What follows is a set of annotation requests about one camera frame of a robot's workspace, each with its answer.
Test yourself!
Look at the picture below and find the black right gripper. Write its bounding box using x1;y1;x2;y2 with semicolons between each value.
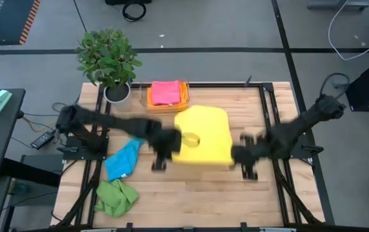
231;133;271;181

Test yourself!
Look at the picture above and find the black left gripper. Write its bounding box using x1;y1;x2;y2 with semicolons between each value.
148;126;183;172

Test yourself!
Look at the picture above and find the blue microfiber towel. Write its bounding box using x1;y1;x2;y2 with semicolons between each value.
104;138;145;182

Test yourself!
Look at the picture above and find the yellow microfiber towel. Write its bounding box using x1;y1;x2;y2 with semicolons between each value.
172;104;235;167

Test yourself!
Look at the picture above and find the green microfiber towel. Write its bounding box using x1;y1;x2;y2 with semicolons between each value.
94;179;139;218

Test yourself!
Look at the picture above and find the pink microfiber towel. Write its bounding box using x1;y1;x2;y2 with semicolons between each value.
151;80;181;106

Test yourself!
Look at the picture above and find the clear plastic bin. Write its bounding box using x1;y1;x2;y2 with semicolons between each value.
137;79;191;113

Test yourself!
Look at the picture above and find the white plant pot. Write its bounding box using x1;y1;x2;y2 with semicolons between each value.
103;82;132;109

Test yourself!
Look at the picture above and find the grey desk foot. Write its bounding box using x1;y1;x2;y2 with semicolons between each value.
332;78;355;90
306;0;369;10

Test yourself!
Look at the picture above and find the green leafy plant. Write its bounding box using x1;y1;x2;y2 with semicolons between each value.
75;28;143;88

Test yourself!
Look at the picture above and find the black power adapter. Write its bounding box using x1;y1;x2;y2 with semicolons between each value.
30;131;55;150

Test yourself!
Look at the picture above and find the teal floor object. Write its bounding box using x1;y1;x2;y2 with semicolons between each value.
10;182;30;196

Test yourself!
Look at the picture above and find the black floor box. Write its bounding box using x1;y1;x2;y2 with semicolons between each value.
105;0;152;5

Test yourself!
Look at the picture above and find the black mat orange striped edge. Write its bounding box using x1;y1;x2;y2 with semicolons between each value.
0;0;42;46

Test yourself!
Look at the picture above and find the black aluminium table frame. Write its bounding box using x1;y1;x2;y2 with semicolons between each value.
50;82;335;232

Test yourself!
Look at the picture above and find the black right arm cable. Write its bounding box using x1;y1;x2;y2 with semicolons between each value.
319;72;351;97

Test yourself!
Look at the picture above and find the black floor cable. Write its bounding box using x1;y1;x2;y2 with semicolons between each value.
51;96;82;112

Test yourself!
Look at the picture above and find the yellow floor cable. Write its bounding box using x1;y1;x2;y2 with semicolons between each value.
21;114;59;133

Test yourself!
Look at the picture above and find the white floor cable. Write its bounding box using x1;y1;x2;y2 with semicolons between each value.
328;0;369;61

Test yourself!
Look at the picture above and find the coiled black cable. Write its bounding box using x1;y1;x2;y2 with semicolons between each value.
122;1;146;23

